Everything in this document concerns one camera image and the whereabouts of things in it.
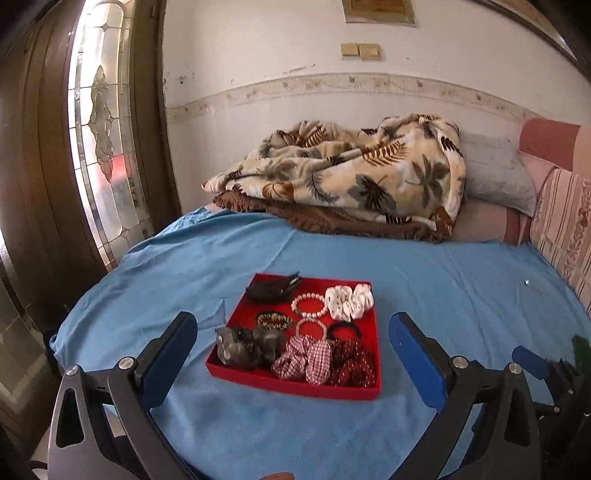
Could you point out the red tray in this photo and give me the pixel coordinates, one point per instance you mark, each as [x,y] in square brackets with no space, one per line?
[277,386]

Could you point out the leaf-print blanket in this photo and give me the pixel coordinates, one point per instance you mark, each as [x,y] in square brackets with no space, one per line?
[351,170]

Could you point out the pink pillow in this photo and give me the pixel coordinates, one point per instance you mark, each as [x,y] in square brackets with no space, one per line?
[485,224]

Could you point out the wooden door with stained glass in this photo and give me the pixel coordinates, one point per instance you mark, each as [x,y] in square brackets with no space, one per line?
[46,138]

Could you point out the pink patchwork cushion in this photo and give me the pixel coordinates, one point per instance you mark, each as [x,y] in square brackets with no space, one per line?
[554,138]

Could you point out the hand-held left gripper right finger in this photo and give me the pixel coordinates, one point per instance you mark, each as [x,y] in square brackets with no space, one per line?
[415,362]

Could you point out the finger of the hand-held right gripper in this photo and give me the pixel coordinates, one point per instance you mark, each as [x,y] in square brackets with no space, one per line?
[531,362]

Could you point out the dark wooden frame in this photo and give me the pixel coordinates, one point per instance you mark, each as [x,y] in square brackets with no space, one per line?
[531,23]

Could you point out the red checked scrunchie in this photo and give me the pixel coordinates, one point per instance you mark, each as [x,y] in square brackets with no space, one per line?
[300,357]

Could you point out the beige light switch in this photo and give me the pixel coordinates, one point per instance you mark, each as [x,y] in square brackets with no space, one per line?
[371,51]
[349,50]

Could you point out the grey scrunchie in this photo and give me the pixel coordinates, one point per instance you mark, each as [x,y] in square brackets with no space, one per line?
[249,346]

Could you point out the brown ruffled blanket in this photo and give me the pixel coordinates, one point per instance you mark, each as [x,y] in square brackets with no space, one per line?
[323,219]

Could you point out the dark green cloth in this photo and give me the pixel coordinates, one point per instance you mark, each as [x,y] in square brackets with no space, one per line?
[582,350]

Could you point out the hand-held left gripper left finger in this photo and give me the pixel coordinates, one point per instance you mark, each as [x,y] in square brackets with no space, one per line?
[166,362]

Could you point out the grey pillow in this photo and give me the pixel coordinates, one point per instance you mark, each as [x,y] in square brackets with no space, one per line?
[498,175]

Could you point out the blue bed sheet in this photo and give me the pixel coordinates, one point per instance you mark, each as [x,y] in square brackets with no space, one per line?
[461,295]

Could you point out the white cherry-print scrunchie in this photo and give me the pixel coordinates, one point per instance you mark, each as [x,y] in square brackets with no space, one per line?
[337,302]

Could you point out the black hair claw clip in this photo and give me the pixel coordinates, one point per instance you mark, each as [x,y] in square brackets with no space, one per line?
[270,288]

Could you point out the striped floral cushion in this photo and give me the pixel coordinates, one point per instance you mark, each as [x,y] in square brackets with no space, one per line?
[565,221]

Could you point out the framed wall picture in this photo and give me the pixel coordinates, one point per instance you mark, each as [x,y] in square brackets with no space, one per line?
[378,11]

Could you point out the dark red scrunchie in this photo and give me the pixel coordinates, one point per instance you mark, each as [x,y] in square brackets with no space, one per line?
[353,364]

